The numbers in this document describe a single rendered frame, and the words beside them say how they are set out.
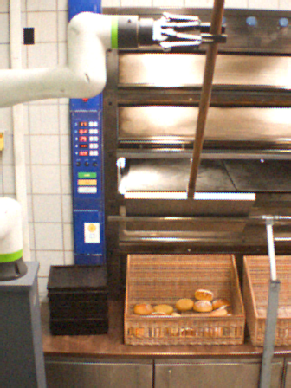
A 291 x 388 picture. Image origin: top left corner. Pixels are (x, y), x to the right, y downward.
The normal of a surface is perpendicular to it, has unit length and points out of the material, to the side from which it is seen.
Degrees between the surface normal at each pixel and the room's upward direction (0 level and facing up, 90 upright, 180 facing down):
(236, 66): 70
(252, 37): 90
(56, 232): 90
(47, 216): 90
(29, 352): 90
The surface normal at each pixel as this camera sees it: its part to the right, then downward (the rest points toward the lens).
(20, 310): 0.05, 0.25
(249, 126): -0.02, -0.09
